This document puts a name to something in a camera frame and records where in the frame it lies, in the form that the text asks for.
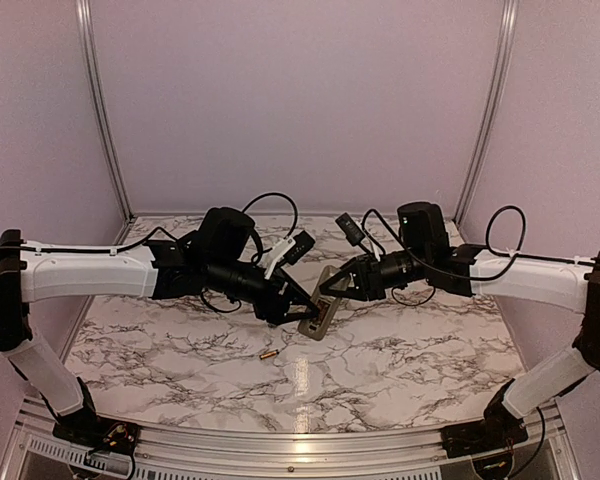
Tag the aluminium frame post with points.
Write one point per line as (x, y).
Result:
(87, 34)
(496, 87)

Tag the left aluminium frame post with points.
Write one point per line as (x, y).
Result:
(87, 34)

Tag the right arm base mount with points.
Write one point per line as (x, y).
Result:
(480, 436)

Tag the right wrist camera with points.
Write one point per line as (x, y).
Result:
(352, 231)

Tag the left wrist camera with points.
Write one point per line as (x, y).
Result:
(289, 250)

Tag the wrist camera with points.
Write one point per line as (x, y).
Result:
(289, 250)
(352, 231)

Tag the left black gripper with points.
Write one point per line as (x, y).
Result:
(274, 304)

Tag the front aluminium rail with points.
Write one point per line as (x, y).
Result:
(169, 452)

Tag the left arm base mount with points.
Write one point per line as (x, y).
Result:
(107, 435)

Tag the grey remote control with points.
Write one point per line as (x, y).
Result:
(316, 328)

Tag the right aluminium frame post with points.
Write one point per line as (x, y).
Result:
(496, 87)

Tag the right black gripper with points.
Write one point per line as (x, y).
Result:
(370, 281)

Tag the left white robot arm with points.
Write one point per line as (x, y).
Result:
(223, 255)

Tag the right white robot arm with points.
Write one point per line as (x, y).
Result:
(478, 269)

